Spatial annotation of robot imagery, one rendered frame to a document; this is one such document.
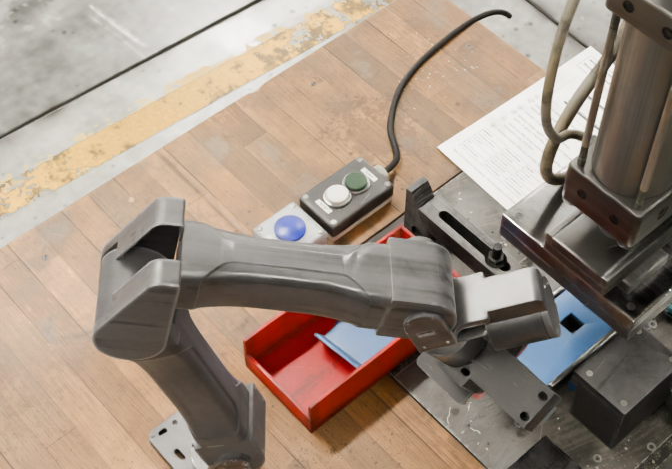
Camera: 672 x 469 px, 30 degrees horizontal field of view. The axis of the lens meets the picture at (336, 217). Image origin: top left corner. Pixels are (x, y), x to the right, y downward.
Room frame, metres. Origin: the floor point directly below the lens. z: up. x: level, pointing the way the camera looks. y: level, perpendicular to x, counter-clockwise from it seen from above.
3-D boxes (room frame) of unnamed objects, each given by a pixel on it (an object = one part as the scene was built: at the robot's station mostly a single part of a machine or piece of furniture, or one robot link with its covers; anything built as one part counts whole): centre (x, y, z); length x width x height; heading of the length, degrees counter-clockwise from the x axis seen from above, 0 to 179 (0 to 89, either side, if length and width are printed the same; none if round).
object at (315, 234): (0.93, 0.06, 0.90); 0.07 x 0.07 x 0.06; 41
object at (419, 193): (0.94, -0.12, 0.95); 0.06 x 0.03 x 0.09; 41
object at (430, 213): (0.89, -0.16, 0.95); 0.15 x 0.03 x 0.10; 41
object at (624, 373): (0.75, -0.28, 0.98); 0.20 x 0.10 x 0.01; 41
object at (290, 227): (0.93, 0.06, 0.93); 0.04 x 0.04 x 0.02
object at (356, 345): (0.81, -0.05, 0.92); 0.15 x 0.07 x 0.03; 138
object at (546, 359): (0.74, -0.24, 1.00); 0.15 x 0.07 x 0.03; 131
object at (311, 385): (0.79, -0.03, 0.93); 0.25 x 0.12 x 0.06; 131
